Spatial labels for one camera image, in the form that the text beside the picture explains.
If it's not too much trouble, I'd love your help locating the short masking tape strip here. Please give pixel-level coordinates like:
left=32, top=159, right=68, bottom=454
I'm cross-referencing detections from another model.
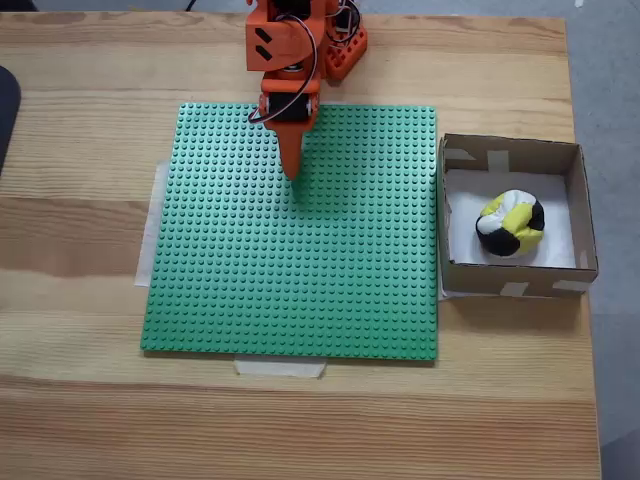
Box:
left=233, top=357, right=329, bottom=380

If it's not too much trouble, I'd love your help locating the green studded baseplate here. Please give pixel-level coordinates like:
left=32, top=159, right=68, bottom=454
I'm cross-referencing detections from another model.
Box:
left=139, top=102, right=440, bottom=364

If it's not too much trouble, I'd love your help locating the thin servo wire loop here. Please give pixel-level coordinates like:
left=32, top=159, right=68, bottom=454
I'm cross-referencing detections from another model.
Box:
left=248, top=14, right=321, bottom=124

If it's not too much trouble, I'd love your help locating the long masking tape strip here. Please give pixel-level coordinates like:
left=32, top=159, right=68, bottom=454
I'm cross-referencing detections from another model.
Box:
left=133, top=158, right=172, bottom=289

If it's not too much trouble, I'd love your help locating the black rounded object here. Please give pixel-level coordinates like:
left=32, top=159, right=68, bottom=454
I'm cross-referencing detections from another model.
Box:
left=0, top=64, right=24, bottom=176

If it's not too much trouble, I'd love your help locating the yellow black white fabric ball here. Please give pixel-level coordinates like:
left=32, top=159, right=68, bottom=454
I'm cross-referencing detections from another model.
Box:
left=474, top=188, right=546, bottom=259

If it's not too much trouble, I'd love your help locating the white paper sheet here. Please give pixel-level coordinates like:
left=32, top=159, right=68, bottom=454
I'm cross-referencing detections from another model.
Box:
left=442, top=168, right=577, bottom=270

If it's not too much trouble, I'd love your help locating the open cardboard box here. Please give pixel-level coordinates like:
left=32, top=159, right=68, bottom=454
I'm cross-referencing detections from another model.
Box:
left=438, top=133, right=600, bottom=300

